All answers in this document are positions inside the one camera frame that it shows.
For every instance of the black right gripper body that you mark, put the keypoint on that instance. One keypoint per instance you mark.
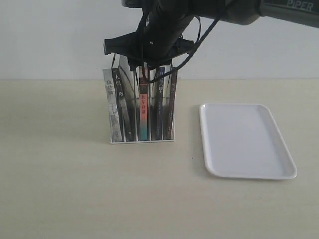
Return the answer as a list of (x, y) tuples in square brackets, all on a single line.
[(156, 43)]

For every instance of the dark blue spine book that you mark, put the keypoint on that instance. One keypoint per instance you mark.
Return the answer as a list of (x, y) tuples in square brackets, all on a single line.
[(157, 104)]

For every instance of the red teal spine book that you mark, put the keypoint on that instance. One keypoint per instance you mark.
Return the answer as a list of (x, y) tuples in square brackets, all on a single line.
[(143, 103)]

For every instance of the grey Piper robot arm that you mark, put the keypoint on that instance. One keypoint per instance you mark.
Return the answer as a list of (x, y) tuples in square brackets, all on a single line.
[(239, 12)]

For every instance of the dark maroon book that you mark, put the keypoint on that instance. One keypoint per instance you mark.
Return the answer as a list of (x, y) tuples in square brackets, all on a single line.
[(170, 108)]

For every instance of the black spine book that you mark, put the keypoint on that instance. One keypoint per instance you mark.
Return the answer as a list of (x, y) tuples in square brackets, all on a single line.
[(124, 86)]

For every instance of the grey marbled white book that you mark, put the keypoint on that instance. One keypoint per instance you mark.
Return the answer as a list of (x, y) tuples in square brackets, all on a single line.
[(115, 126)]

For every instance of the white plastic tray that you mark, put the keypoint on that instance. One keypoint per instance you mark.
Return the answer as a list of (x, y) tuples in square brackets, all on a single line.
[(243, 141)]

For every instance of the white wire book rack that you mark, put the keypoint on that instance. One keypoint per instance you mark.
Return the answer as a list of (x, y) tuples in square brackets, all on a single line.
[(151, 80)]

